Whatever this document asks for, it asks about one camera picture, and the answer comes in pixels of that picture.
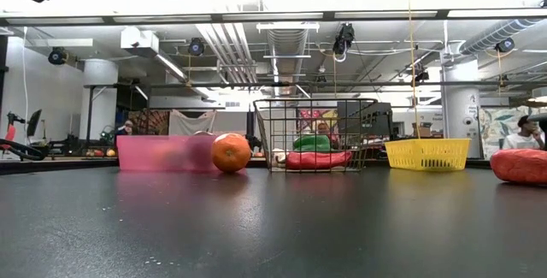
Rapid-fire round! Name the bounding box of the orange fruit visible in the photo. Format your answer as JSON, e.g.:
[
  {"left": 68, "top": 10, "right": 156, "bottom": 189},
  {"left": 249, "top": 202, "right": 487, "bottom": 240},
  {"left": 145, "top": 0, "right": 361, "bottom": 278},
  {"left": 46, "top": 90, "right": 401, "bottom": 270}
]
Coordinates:
[{"left": 211, "top": 133, "right": 252, "bottom": 174}]

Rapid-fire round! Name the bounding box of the large white garlic bulb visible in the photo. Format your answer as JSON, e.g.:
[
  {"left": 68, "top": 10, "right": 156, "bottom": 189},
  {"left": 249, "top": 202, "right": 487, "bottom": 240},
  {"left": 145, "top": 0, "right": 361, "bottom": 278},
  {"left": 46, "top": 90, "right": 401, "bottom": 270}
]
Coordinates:
[{"left": 271, "top": 148, "right": 288, "bottom": 169}]

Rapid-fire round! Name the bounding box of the green bell pepper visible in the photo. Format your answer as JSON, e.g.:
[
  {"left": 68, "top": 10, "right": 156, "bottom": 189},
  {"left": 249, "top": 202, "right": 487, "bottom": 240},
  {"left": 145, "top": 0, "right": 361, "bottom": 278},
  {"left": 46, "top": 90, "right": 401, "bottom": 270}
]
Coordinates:
[{"left": 292, "top": 134, "right": 332, "bottom": 153}]

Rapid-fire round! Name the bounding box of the large red chili pepper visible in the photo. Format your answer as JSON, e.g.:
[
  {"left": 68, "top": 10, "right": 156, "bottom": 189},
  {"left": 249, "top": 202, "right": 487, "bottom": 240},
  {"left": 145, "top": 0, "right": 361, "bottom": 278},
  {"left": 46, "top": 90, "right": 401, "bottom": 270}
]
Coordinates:
[{"left": 285, "top": 151, "right": 354, "bottom": 171}]

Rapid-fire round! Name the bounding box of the orange carrot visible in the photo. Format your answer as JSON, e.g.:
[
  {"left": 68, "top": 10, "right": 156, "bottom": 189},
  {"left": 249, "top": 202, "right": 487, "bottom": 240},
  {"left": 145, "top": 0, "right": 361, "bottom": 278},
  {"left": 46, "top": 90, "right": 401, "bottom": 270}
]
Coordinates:
[{"left": 490, "top": 148, "right": 547, "bottom": 185}]

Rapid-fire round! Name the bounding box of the black overhead crossbar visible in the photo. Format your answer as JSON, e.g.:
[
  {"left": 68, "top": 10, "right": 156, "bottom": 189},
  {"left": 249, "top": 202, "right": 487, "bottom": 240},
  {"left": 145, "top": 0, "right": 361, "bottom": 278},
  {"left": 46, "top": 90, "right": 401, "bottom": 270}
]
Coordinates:
[{"left": 0, "top": 9, "right": 547, "bottom": 27}]

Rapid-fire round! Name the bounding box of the white vent box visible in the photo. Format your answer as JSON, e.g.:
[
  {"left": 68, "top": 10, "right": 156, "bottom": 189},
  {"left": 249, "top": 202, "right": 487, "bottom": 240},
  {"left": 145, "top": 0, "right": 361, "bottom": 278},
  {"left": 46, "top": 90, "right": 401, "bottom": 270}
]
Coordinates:
[{"left": 120, "top": 27, "right": 160, "bottom": 57}]

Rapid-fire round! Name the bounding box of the white ceiling light fixture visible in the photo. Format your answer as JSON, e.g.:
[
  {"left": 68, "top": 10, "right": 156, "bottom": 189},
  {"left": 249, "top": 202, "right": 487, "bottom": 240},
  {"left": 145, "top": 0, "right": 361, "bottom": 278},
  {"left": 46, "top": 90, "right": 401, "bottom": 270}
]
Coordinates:
[{"left": 256, "top": 21, "right": 321, "bottom": 33}]

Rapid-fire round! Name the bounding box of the white column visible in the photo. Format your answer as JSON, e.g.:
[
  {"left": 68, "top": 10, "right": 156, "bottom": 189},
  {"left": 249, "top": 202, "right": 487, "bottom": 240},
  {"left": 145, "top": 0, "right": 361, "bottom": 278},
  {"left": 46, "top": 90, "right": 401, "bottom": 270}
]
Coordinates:
[{"left": 79, "top": 58, "right": 120, "bottom": 142}]

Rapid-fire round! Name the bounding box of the mandala tapestry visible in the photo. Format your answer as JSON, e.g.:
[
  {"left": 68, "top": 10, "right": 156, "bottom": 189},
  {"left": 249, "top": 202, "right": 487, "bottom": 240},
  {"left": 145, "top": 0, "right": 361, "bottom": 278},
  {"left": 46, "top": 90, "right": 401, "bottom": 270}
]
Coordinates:
[{"left": 127, "top": 109, "right": 170, "bottom": 136}]

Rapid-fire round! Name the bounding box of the white cloth banner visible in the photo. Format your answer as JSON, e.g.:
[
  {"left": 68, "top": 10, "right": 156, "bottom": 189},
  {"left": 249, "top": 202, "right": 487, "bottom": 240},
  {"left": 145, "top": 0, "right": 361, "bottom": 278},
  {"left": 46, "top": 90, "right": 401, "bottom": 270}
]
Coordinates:
[{"left": 168, "top": 109, "right": 218, "bottom": 137}]

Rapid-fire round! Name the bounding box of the black tall table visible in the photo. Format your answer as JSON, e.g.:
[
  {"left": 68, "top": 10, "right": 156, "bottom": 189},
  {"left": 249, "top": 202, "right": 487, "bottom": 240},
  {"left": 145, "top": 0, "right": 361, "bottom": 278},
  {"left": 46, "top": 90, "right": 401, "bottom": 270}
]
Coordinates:
[{"left": 83, "top": 81, "right": 150, "bottom": 151}]

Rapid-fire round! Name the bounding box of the pink plastic basket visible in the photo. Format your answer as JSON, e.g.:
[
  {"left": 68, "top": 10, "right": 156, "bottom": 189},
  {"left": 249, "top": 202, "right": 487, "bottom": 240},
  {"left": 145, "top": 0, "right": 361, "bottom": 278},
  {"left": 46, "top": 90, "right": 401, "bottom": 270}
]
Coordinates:
[{"left": 115, "top": 134, "right": 220, "bottom": 173}]

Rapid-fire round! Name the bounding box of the colourful poster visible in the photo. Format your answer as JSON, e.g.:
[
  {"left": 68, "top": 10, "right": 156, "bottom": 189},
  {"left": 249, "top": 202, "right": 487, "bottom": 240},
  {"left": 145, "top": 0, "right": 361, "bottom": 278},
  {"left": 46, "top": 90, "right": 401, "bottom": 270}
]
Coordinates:
[{"left": 298, "top": 109, "right": 339, "bottom": 137}]

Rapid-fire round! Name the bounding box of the black computer monitor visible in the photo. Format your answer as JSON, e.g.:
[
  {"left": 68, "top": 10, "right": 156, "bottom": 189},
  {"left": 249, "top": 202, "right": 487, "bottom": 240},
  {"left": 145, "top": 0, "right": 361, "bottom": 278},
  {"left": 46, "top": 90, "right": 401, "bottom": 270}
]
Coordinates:
[{"left": 26, "top": 109, "right": 43, "bottom": 137}]

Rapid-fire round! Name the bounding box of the black shelf rack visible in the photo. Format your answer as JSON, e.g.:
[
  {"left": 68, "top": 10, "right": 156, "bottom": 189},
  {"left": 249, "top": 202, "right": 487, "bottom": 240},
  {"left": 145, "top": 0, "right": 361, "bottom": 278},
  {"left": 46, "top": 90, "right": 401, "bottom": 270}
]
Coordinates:
[{"left": 336, "top": 100, "right": 394, "bottom": 139}]

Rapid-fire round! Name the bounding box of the yellow plastic basket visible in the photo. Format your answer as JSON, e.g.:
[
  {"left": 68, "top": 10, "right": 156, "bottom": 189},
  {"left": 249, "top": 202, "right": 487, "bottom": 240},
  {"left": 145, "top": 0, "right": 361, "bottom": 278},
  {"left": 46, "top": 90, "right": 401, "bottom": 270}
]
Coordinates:
[{"left": 384, "top": 138, "right": 472, "bottom": 172}]

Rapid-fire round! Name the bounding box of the white cylinder tank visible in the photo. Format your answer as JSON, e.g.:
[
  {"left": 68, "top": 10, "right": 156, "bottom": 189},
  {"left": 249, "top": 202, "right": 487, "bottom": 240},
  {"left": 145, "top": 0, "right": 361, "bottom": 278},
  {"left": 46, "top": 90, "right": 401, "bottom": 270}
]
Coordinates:
[{"left": 440, "top": 62, "right": 483, "bottom": 159}]

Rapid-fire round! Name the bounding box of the leaf print tapestry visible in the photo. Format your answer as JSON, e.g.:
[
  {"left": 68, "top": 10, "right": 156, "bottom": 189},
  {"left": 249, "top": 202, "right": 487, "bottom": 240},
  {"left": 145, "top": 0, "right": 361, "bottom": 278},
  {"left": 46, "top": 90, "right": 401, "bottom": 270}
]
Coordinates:
[{"left": 478, "top": 105, "right": 547, "bottom": 162}]

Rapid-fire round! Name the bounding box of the black hanging camera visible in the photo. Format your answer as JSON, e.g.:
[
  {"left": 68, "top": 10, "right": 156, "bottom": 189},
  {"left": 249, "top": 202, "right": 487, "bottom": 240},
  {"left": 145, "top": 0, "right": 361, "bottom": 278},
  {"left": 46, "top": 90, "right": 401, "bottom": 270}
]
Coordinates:
[
  {"left": 47, "top": 46, "right": 68, "bottom": 66},
  {"left": 494, "top": 37, "right": 516, "bottom": 54},
  {"left": 332, "top": 22, "right": 356, "bottom": 63},
  {"left": 187, "top": 37, "right": 206, "bottom": 57}
]

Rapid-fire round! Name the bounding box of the silver ceiling duct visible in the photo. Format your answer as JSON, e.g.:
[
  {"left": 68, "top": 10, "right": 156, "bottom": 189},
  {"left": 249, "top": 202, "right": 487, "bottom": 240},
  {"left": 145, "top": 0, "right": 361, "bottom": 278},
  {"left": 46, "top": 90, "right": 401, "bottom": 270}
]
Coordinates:
[{"left": 267, "top": 28, "right": 309, "bottom": 98}]

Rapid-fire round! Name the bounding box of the wire metal basket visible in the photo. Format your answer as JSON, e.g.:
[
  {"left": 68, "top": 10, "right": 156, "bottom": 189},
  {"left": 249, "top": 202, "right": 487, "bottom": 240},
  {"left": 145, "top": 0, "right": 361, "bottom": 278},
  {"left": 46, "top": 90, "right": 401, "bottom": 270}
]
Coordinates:
[{"left": 252, "top": 98, "right": 379, "bottom": 174}]

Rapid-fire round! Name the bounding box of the silver spiral duct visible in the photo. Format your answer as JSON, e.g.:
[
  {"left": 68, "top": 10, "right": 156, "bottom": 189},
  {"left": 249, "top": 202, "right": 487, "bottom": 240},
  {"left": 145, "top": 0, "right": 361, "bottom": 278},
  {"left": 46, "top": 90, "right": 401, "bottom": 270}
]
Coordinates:
[{"left": 459, "top": 17, "right": 547, "bottom": 56}]

